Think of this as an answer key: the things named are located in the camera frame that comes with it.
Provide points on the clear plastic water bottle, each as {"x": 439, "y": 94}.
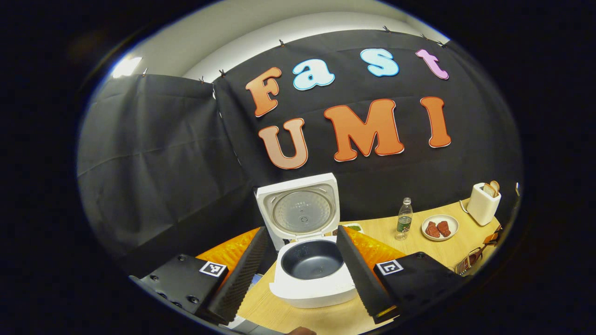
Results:
{"x": 404, "y": 223}

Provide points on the red meat piece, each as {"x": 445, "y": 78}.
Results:
{"x": 444, "y": 228}
{"x": 432, "y": 230}

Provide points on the ceiling light panel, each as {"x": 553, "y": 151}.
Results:
{"x": 126, "y": 67}

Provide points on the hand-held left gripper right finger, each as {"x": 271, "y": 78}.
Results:
{"x": 363, "y": 284}

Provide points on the white divided bean dish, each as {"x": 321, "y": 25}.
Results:
{"x": 354, "y": 227}

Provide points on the white round plate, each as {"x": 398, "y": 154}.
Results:
{"x": 440, "y": 217}

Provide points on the white toaster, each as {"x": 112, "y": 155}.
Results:
{"x": 482, "y": 209}

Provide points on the white rice cooker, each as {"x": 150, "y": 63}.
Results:
{"x": 321, "y": 286}

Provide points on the black backdrop cloth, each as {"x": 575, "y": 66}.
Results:
{"x": 153, "y": 153}

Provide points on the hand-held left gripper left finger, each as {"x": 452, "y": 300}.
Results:
{"x": 242, "y": 279}

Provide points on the toasted bread slices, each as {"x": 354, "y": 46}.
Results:
{"x": 491, "y": 188}

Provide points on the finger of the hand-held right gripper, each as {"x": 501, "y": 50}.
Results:
{"x": 493, "y": 235}

